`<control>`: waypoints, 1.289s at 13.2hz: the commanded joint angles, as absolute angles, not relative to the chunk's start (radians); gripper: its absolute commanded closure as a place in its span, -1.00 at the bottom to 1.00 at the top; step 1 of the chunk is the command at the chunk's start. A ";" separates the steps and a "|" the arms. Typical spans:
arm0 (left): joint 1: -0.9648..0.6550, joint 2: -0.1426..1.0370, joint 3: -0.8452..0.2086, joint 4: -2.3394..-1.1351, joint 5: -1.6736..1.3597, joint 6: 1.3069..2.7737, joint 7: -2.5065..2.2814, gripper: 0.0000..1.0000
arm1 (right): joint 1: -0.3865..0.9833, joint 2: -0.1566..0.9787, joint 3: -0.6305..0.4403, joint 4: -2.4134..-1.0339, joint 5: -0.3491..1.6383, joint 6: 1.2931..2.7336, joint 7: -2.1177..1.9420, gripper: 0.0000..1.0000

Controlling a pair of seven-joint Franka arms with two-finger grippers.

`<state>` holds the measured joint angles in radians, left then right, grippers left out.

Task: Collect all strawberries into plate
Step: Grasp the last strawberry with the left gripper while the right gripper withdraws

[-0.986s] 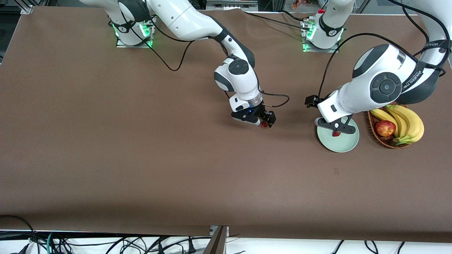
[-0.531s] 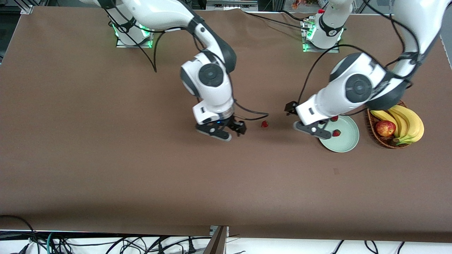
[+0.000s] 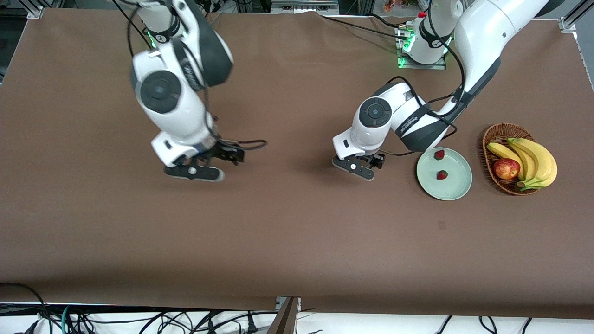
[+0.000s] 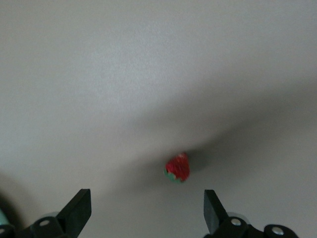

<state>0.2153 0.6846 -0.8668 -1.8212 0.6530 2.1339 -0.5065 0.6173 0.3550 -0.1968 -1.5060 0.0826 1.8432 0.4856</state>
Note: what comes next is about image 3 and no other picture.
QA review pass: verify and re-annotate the brown wicker basket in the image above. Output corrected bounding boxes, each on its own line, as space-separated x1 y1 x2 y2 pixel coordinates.
482 122 541 196

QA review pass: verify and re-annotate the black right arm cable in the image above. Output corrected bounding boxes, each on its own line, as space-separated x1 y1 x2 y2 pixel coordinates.
111 0 268 151

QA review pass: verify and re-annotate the black cable on table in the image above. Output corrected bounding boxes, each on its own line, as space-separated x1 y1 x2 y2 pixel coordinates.
317 13 411 40
369 13 402 28

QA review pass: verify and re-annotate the dark table leg post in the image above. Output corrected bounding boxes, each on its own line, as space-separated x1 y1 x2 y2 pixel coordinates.
267 297 301 334

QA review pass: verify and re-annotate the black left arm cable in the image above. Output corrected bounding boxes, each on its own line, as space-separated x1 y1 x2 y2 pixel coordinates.
383 0 465 156

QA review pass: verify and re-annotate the orange red object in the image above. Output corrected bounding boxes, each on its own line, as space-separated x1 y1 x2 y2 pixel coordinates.
383 0 418 13

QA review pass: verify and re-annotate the yellow banana bunch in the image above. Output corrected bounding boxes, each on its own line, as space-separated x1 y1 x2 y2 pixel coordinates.
486 137 558 191

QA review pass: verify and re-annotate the brown table cover sheet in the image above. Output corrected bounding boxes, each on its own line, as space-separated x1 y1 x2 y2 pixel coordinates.
0 8 594 320

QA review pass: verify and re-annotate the teal floor cable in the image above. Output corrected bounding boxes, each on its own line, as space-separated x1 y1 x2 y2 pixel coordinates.
60 304 74 334

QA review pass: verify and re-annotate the light green round plate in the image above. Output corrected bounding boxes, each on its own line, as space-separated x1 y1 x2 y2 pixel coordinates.
416 147 473 201

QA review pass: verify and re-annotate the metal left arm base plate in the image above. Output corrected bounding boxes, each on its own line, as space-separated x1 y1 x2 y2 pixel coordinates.
396 23 447 70

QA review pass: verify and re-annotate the silver equipment box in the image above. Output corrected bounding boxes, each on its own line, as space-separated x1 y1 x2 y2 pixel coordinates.
271 0 340 14

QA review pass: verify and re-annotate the red yellow apple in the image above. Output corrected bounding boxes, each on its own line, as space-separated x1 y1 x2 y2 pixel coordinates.
493 158 521 180

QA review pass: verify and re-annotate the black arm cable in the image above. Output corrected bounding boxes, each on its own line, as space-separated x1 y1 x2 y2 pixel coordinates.
111 0 268 151
383 0 465 156

